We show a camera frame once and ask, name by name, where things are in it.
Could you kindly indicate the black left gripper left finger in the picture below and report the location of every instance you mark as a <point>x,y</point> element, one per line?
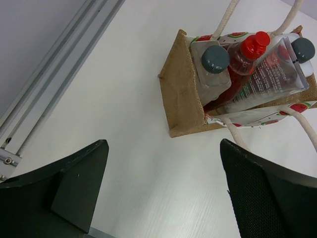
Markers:
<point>57,200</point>

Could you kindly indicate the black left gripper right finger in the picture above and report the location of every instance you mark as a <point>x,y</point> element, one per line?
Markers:
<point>269,200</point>

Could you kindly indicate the red liquid bottle red cap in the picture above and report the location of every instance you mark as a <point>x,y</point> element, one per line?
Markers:
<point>243,57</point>

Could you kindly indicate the clear square bottle grey cap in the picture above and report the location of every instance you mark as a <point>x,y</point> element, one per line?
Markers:
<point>211,61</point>

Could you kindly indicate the white bottle grey cap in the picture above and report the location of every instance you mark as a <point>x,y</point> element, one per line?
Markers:
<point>303,48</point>

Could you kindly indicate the aluminium frame rail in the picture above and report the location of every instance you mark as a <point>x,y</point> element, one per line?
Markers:
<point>50,79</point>

